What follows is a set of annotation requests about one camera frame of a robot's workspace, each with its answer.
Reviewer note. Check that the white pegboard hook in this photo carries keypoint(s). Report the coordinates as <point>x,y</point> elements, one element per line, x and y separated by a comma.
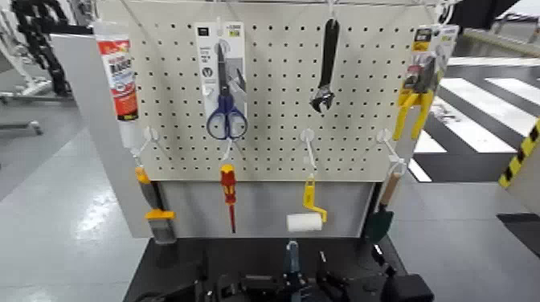
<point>148,137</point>
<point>390,149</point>
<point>228,149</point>
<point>309,147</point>

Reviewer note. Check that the white metal frame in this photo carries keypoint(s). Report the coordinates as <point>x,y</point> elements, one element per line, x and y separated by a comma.
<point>19,63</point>

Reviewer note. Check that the blue scissors in package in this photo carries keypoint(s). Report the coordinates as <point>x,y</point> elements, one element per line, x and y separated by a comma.
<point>225,84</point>

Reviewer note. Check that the red yellow screwdriver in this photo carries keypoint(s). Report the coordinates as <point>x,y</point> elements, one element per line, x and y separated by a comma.
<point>228,185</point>

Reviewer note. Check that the white perforated pegboard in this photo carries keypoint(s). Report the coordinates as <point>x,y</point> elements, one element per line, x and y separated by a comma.
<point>278,105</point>

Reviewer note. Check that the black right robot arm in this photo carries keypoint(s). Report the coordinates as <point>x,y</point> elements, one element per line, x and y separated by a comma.
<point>411,289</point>

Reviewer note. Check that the yellow black hazard striped post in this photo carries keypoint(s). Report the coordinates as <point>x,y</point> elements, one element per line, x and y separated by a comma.
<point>521,154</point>

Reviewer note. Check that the black adjustable wrench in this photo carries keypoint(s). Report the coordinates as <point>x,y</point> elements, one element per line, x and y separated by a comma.
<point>327,63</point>

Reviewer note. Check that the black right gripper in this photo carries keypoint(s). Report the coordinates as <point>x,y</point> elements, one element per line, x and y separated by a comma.
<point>371,289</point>

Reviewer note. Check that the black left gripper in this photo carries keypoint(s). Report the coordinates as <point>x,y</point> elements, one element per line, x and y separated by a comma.
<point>185,293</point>

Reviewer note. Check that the black floor mat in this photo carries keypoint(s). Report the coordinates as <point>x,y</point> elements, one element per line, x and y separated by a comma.
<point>523,232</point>

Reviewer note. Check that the white red sealant tube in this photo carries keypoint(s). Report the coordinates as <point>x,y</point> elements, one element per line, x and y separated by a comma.
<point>120,80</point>

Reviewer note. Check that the black object behind pegboard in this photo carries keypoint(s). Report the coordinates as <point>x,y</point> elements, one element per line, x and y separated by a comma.
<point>481,10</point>

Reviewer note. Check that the yellow pliers in package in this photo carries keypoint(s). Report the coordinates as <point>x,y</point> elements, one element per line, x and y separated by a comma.
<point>419,80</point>

